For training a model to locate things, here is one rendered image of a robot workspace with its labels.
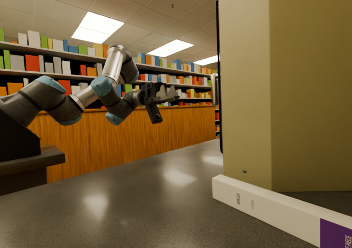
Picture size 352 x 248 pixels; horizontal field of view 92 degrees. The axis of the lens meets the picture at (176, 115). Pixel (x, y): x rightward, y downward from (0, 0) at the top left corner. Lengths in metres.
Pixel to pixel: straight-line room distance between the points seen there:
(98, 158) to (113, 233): 2.07
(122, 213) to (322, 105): 0.42
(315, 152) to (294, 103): 0.11
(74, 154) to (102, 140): 0.33
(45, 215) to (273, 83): 0.48
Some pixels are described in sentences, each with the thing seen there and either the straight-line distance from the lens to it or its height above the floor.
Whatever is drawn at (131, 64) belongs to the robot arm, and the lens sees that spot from 1.08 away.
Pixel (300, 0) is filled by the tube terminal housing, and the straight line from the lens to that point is 0.45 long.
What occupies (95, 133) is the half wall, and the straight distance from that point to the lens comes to 2.29.
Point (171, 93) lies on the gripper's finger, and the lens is 0.66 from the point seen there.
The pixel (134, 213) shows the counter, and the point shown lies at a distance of 0.34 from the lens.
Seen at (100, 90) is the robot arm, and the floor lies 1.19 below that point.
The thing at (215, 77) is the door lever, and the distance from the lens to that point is 0.50.
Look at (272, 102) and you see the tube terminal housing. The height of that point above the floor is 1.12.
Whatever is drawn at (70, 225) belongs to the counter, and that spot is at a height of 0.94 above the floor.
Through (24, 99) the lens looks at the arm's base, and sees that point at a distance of 0.96.
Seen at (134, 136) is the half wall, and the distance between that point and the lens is 2.50.
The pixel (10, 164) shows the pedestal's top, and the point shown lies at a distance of 0.87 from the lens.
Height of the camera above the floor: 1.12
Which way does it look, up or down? 3 degrees down
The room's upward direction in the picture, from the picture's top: 2 degrees counter-clockwise
